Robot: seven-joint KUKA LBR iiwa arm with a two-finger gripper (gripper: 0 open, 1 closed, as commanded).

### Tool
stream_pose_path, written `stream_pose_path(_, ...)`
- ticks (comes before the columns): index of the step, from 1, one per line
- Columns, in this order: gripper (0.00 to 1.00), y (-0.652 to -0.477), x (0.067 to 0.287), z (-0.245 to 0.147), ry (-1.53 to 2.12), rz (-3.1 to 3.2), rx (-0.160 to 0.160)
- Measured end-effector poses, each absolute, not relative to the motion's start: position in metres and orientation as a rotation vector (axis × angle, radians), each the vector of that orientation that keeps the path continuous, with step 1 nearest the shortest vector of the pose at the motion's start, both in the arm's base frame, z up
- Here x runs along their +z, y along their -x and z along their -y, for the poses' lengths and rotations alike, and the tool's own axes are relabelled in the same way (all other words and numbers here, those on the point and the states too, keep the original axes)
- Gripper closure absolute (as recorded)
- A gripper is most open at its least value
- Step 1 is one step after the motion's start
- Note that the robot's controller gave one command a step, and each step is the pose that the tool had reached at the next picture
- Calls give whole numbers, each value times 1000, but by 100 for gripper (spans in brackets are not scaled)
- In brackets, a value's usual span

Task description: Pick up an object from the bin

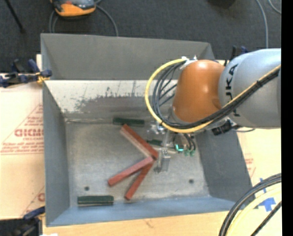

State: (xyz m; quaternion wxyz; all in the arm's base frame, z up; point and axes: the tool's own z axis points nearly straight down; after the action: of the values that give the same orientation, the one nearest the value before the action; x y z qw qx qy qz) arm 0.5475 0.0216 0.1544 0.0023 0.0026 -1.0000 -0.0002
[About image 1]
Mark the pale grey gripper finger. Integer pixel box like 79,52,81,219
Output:
154,153,163,174
161,149,172,173

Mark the red-brown flat block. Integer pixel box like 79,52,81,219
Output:
107,156,154,187
124,163,153,201
119,123,160,160

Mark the grey metal bin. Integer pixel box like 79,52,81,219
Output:
40,32,257,227

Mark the brown cardboard board, red print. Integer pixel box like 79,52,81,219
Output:
0,54,282,221

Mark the black cylinder on white bracket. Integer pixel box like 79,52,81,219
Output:
211,119,237,137

